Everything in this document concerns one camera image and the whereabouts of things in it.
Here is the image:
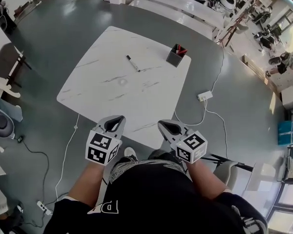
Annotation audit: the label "person's left white shoe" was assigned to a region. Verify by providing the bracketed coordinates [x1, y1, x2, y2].
[124, 147, 138, 162]

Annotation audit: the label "white marble table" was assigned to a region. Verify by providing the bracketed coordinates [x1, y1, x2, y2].
[56, 25, 192, 150]

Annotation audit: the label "person's patterned shorts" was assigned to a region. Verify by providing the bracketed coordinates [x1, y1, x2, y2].
[109, 155, 188, 189]

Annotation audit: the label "black cable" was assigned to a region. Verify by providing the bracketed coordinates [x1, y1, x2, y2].
[21, 140, 51, 204]

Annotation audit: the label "person's black shirt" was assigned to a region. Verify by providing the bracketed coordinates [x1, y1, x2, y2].
[42, 152, 268, 234]

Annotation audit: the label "grey round device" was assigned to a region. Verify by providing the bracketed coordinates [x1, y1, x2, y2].
[0, 105, 16, 139]

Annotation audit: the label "person's left forearm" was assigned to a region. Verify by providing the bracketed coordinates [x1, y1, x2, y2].
[67, 159, 107, 208]

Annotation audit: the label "person's right forearm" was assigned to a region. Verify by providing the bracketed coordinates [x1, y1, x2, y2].
[185, 156, 233, 201]

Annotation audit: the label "grey padded chair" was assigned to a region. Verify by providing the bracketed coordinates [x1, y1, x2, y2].
[0, 42, 32, 87]

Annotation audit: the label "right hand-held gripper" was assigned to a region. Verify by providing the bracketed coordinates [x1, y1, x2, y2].
[157, 119, 209, 165]

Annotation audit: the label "beige shell chair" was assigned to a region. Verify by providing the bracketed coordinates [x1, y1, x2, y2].
[213, 161, 243, 192]

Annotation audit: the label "white shelf rack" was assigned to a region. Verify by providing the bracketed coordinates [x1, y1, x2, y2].
[126, 0, 262, 41]

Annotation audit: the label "black marker pen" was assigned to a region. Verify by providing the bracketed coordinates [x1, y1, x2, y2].
[126, 55, 141, 73]

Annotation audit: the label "white cable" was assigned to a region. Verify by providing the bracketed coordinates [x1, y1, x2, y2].
[55, 113, 80, 202]
[211, 50, 225, 92]
[205, 108, 229, 160]
[173, 98, 208, 127]

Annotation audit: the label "wooden easel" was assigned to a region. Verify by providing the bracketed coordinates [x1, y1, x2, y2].
[218, 8, 250, 47]

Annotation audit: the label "blue box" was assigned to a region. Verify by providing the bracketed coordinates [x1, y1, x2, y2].
[277, 119, 293, 146]

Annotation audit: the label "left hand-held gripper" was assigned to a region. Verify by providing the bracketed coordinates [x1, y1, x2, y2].
[84, 115, 126, 167]

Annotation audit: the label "white power strip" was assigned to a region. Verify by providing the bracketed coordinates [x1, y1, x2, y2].
[36, 200, 53, 215]
[197, 90, 213, 101]

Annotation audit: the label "dark square pen holder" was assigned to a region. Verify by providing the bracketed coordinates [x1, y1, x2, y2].
[166, 48, 186, 68]

